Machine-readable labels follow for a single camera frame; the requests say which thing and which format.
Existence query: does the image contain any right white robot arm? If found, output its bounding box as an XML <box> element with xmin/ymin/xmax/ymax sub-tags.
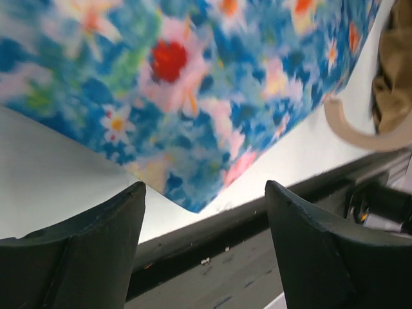
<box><xmin>347</xmin><ymin>180</ymin><xmax>411</xmax><ymax>235</ymax></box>

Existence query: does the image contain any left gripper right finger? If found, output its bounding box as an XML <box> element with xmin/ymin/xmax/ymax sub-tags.
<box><xmin>265</xmin><ymin>181</ymin><xmax>411</xmax><ymax>308</ymax></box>

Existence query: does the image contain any beige wooden hanger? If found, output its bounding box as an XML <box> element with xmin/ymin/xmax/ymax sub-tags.
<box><xmin>323</xmin><ymin>98</ymin><xmax>411</xmax><ymax>152</ymax></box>

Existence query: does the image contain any blue floral garment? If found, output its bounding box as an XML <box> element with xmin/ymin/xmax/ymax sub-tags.
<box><xmin>1</xmin><ymin>1</ymin><xmax>380</xmax><ymax>212</ymax></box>

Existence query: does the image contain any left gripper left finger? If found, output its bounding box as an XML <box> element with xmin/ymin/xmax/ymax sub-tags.
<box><xmin>1</xmin><ymin>182</ymin><xmax>146</xmax><ymax>308</ymax></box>

